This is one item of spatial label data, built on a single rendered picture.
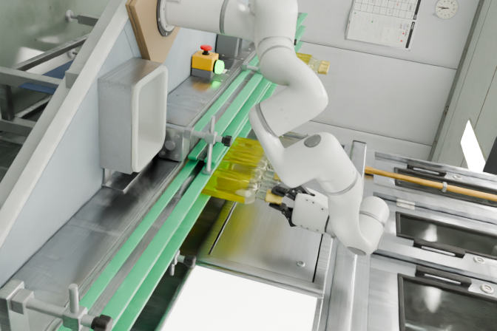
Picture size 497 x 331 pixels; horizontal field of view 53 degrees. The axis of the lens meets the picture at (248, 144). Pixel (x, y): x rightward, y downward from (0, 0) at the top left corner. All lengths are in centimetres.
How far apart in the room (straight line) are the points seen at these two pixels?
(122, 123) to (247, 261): 49
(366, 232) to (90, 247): 60
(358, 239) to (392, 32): 620
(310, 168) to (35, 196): 53
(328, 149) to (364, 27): 625
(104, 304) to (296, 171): 44
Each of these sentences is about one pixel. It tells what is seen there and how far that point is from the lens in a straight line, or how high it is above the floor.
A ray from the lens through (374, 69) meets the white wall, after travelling 738.
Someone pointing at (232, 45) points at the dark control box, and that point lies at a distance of 190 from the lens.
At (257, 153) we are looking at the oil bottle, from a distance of 149.
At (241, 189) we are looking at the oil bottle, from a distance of 133.
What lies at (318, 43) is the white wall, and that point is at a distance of 733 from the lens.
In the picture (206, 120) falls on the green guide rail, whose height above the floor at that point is 91.
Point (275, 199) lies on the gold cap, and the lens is 133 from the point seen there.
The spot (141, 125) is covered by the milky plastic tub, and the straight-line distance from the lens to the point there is 129.
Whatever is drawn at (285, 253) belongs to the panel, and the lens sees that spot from 136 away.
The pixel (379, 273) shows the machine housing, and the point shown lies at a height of 146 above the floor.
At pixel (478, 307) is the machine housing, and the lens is 149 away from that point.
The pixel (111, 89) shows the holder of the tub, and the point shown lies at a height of 78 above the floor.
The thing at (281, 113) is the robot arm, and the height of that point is 115.
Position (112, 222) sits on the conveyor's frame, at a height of 84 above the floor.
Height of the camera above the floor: 126
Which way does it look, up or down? 10 degrees down
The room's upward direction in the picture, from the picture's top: 102 degrees clockwise
